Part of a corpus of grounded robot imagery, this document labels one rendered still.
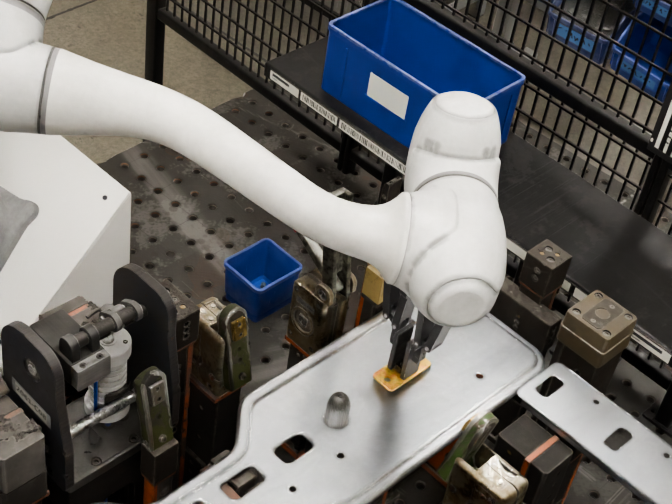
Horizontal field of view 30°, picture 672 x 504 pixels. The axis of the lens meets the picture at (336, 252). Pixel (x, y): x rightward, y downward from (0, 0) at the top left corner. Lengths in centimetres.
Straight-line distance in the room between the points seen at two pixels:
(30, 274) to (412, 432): 74
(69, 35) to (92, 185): 211
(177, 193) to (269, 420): 88
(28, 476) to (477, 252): 62
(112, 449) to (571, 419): 62
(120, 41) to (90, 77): 271
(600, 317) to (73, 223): 85
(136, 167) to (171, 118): 108
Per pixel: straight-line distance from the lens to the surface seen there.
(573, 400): 178
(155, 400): 158
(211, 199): 244
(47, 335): 154
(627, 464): 174
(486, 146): 143
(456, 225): 133
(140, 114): 143
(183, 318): 161
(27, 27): 146
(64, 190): 211
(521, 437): 174
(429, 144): 143
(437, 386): 174
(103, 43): 413
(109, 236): 207
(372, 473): 163
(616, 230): 203
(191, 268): 230
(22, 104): 143
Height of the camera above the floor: 227
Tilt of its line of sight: 42 degrees down
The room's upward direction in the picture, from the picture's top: 10 degrees clockwise
